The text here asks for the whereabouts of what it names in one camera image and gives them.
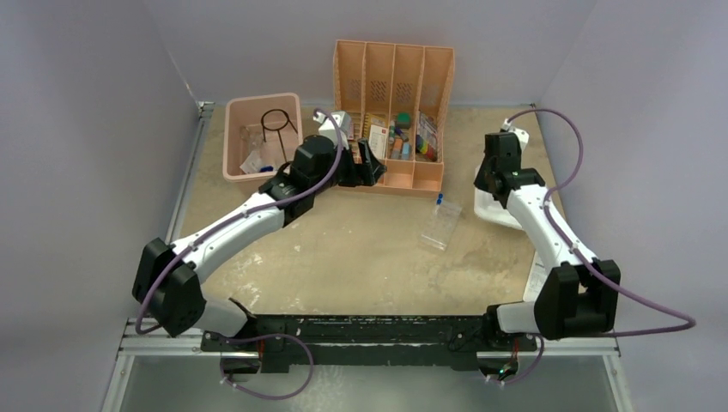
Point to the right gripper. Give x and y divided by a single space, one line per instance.
481 181

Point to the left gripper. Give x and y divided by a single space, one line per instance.
369 169

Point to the white plastic lid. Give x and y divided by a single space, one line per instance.
489 209

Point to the clear test tube rack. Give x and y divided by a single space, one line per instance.
441 225

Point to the black tripod ring stand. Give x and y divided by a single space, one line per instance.
277 128

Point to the small glass beaker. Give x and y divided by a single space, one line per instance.
252 138

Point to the white plastic packet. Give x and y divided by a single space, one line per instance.
253 162

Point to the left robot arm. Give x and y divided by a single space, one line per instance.
170 276

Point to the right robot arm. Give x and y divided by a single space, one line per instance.
576 298

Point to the white paper box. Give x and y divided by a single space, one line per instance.
377 140

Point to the blue eraser block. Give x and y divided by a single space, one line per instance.
406 151

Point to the marker pen pack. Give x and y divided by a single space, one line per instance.
427 137

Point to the pink file organizer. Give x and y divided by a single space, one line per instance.
373 82

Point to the pink plastic bin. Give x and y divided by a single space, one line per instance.
247 111

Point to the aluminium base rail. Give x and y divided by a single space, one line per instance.
272 343

